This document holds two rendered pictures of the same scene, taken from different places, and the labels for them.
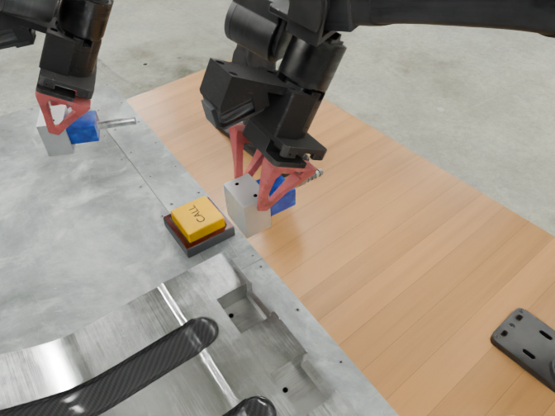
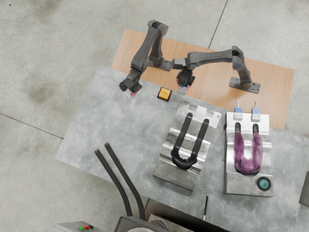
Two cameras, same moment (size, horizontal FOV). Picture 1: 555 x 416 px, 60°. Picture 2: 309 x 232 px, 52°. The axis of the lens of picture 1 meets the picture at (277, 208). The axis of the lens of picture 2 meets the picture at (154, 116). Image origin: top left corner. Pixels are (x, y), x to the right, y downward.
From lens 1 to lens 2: 1.54 m
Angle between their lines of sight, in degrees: 30
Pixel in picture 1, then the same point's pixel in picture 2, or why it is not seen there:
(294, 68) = (188, 71)
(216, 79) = (181, 82)
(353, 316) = (205, 95)
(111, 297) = (161, 118)
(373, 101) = not seen: outside the picture
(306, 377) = (208, 112)
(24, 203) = (122, 111)
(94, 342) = (175, 126)
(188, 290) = (182, 110)
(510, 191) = not seen: outside the picture
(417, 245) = (207, 72)
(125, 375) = (184, 127)
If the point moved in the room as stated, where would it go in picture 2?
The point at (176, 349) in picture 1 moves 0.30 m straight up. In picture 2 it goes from (187, 119) to (191, 104)
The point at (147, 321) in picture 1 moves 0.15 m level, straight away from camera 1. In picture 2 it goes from (180, 118) to (159, 107)
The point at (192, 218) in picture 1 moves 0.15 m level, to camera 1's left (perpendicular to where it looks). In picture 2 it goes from (164, 94) to (145, 106)
